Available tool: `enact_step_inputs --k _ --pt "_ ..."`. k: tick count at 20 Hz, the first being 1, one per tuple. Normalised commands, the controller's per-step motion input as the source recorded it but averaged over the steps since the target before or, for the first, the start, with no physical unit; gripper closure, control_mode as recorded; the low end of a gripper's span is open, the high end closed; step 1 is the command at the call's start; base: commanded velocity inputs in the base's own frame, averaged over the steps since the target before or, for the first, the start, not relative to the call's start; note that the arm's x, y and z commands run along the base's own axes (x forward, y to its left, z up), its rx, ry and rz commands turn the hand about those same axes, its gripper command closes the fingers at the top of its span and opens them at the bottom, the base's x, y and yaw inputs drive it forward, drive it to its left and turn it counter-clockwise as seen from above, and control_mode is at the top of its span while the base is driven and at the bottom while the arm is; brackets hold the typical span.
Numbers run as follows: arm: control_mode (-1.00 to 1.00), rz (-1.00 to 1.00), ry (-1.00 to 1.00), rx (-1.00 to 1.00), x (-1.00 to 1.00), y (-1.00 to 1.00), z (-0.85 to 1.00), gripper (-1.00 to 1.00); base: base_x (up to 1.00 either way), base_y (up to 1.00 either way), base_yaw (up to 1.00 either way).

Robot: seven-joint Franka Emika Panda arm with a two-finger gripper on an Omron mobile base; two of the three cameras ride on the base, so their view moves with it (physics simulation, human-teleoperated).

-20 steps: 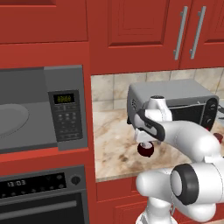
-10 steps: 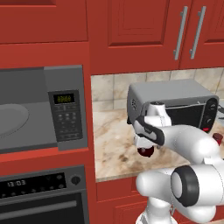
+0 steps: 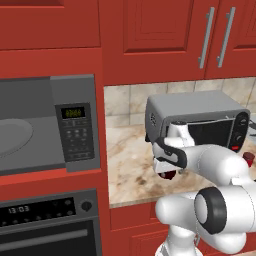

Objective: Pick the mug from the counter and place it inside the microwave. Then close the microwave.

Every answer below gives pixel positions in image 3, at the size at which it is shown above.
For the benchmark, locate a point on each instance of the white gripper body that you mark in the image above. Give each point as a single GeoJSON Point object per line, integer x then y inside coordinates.
{"type": "Point", "coordinates": [166, 165]}

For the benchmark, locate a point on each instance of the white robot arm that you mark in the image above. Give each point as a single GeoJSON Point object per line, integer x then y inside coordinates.
{"type": "Point", "coordinates": [216, 166]}

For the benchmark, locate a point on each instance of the red mug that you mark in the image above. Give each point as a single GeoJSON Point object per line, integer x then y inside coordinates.
{"type": "Point", "coordinates": [169, 175]}

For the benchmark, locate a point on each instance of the grey built-in microwave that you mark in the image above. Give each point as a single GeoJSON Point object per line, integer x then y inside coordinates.
{"type": "Point", "coordinates": [75, 100]}

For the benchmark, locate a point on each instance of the red drawer front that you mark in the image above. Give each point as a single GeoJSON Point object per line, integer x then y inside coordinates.
{"type": "Point", "coordinates": [133, 216]}

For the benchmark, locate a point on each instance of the grey toaster oven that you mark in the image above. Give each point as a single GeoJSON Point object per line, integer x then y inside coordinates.
{"type": "Point", "coordinates": [196, 106]}

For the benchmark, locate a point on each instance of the red lower cupboard door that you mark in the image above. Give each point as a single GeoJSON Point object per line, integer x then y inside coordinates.
{"type": "Point", "coordinates": [146, 243]}

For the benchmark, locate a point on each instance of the red cupboard door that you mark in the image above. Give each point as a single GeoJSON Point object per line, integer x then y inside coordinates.
{"type": "Point", "coordinates": [50, 23]}
{"type": "Point", "coordinates": [146, 243]}
{"type": "Point", "coordinates": [243, 36]}
{"type": "Point", "coordinates": [156, 30]}

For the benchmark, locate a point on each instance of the small red jar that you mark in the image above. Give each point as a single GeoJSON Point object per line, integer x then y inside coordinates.
{"type": "Point", "coordinates": [248, 158]}

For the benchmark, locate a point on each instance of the black oven knob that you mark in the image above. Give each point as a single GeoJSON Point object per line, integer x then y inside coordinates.
{"type": "Point", "coordinates": [86, 205]}

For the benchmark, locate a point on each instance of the black built-in oven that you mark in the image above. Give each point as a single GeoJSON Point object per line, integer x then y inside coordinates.
{"type": "Point", "coordinates": [50, 213]}

